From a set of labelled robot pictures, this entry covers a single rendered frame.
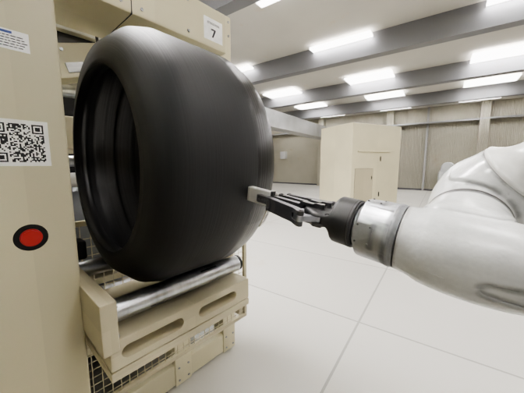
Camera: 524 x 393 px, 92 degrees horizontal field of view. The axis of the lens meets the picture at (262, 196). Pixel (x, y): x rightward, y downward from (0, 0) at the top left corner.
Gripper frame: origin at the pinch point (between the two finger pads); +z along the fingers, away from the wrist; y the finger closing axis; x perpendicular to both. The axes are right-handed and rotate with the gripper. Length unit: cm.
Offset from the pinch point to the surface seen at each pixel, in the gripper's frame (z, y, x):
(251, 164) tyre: 3.6, 0.1, -6.1
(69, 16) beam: 73, 14, -42
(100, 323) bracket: 10.2, 26.6, 21.7
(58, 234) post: 23.2, 29.1, 9.5
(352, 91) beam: 315, -742, -183
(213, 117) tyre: 5.8, 9.0, -14.2
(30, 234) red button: 22.8, 32.9, 8.5
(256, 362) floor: 44, -64, 119
